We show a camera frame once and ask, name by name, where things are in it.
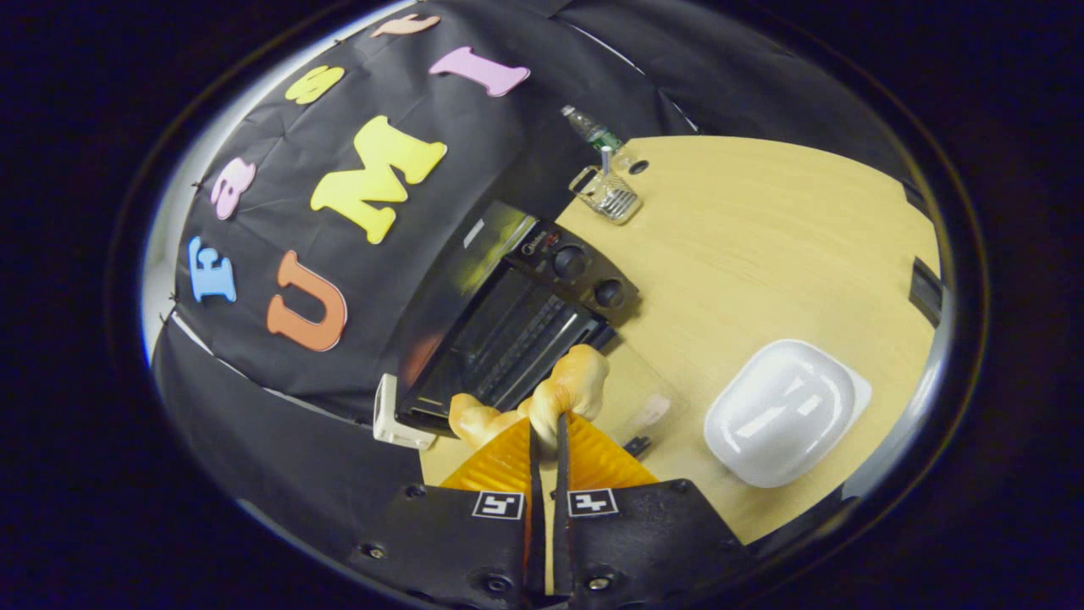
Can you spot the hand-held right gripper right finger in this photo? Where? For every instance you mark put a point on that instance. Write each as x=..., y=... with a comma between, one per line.
x=561, y=474

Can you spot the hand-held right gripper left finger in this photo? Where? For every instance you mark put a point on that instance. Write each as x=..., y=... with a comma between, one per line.
x=535, y=525

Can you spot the golden bread roll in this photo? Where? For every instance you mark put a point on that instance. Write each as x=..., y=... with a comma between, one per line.
x=576, y=381

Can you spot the black electric oven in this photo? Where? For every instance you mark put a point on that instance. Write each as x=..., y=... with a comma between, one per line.
x=584, y=275

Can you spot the white toaster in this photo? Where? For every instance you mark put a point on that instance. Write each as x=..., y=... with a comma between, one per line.
x=388, y=419

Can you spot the white plate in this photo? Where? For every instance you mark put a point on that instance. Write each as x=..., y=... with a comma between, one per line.
x=779, y=415

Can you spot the clear water bottle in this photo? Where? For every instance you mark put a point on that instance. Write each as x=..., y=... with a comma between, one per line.
x=593, y=131

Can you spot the black chair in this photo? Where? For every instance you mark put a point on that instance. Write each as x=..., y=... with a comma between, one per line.
x=925, y=292

